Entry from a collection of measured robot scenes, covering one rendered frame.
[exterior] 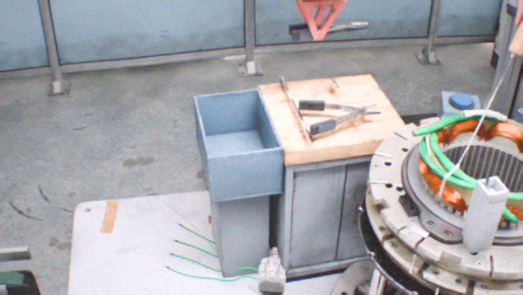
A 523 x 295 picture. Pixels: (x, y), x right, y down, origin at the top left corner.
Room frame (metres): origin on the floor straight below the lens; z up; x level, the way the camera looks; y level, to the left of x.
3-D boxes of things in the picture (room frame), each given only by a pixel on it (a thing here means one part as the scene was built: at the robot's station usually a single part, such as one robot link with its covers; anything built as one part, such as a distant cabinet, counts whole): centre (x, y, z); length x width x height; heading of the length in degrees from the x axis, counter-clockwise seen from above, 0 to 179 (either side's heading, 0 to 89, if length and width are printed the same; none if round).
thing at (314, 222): (0.82, -0.11, 0.91); 0.19 x 0.19 x 0.26; 12
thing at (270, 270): (0.72, -0.02, 0.80); 0.10 x 0.05 x 0.04; 173
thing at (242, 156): (0.79, 0.04, 0.92); 0.17 x 0.11 x 0.28; 12
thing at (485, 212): (0.49, -0.26, 1.14); 0.03 x 0.03 x 0.09; 15
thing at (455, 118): (0.66, -0.26, 1.15); 0.15 x 0.04 x 0.02; 105
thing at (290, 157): (0.82, -0.11, 1.05); 0.20 x 0.19 x 0.02; 102
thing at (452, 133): (0.68, -0.29, 1.12); 0.06 x 0.02 x 0.04; 105
